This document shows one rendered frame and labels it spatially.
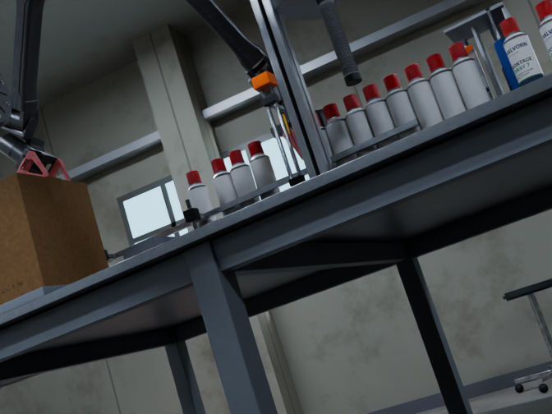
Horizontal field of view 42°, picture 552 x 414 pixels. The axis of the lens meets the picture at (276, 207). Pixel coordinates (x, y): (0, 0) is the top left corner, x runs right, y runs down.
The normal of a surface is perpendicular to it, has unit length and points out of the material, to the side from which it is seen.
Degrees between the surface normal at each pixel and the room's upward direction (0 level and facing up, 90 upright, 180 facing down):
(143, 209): 90
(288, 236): 90
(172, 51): 90
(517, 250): 90
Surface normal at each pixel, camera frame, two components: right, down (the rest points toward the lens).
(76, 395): -0.35, -0.09
